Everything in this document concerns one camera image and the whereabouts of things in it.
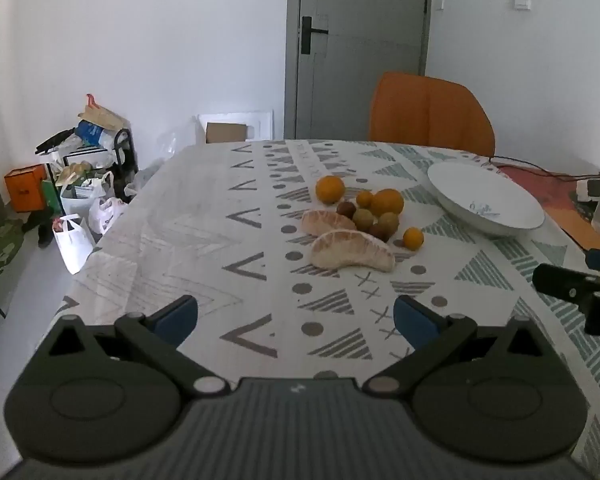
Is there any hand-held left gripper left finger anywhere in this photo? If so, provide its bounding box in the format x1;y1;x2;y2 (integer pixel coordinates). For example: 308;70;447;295
44;294;232;399

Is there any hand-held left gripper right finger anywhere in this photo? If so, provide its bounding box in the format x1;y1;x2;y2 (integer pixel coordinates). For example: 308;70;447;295
362;294;563;398

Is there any large peeled pomelo segment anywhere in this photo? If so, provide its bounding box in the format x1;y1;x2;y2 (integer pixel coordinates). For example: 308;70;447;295
309;230;397;273

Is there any green plum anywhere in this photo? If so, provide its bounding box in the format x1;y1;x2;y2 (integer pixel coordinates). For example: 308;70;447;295
377;211;401;235

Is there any white plate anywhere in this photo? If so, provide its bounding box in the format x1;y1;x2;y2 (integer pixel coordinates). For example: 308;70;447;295
426;161;546;237

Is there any green kiwi fruit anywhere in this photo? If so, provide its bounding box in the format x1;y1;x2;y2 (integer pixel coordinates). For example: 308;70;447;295
352;208;376;232

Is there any large orange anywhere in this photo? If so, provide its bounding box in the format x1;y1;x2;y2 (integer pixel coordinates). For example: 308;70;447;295
315;175;346;205
370;188;405;218

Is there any small peeled pomelo segment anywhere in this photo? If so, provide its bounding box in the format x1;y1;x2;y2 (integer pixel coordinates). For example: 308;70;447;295
300;210;358;237

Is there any red orange printed tablecloth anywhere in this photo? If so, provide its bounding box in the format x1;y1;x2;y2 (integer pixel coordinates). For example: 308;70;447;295
495;162;600;281

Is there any white charger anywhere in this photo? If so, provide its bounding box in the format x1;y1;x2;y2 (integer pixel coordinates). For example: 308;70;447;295
575;179;600;204

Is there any patterned white tablecloth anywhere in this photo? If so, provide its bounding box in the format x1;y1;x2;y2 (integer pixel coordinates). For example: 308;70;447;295
45;139;600;480

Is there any white plastic bag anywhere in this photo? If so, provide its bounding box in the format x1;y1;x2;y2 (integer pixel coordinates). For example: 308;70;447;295
60;171;116;217
52;214;95;275
88;196;129;235

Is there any black storage rack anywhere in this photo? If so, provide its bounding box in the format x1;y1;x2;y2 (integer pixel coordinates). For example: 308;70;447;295
47;129;140;211

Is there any cardboard box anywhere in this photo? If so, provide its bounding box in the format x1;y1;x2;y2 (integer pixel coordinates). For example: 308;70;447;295
206;121;248;145

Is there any orange box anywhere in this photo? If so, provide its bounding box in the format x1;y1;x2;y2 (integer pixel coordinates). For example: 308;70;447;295
4;164;49;213

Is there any blue white packet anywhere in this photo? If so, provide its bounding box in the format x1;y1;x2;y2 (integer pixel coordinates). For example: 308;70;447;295
75;120;114;148

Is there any orange chair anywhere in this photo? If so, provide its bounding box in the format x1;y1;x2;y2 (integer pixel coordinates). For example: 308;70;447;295
369;71;496;157

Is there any brown paper bag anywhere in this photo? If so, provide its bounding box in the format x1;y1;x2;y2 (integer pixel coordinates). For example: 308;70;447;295
77;94;129;132

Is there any grey door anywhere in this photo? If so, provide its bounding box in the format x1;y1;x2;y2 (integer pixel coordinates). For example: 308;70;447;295
286;0;433;141

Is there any black cable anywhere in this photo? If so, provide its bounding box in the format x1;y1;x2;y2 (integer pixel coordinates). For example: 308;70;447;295
489;154;600;183

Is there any white foam frame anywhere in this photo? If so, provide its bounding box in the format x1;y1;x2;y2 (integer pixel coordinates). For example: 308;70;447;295
197;111;275;145

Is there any black door handle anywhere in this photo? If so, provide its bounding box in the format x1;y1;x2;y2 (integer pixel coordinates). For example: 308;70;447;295
300;16;330;56

